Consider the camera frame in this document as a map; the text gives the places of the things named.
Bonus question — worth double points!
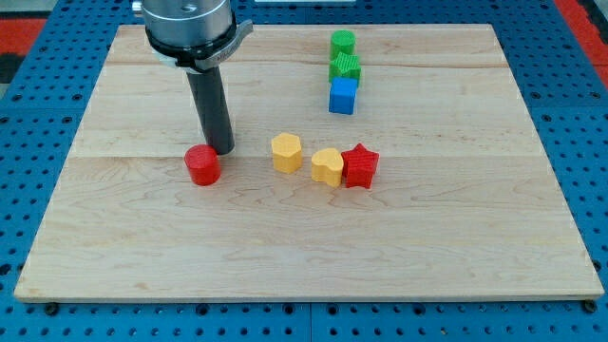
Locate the red cylinder block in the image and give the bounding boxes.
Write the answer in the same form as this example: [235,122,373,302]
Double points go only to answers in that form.
[184,144,221,186]

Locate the yellow heart block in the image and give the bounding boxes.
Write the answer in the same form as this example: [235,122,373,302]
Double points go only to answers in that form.
[311,148,344,187]

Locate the red star block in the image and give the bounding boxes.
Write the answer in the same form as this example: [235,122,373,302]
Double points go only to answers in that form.
[341,143,379,189]

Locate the green star block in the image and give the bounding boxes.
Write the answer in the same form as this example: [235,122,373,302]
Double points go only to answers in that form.
[328,52,361,83]

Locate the green cylinder block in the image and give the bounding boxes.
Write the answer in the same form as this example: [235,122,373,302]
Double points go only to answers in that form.
[330,29,356,60]

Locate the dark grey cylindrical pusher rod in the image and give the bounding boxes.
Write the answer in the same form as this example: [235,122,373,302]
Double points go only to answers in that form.
[187,66,235,155]

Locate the blue cube block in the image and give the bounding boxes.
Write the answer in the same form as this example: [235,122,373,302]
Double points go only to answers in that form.
[328,77,358,115]

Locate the yellow hexagon block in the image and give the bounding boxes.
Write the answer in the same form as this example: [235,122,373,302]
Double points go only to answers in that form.
[271,132,302,174]

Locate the light wooden board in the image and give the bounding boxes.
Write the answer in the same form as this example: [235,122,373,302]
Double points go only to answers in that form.
[14,24,604,303]

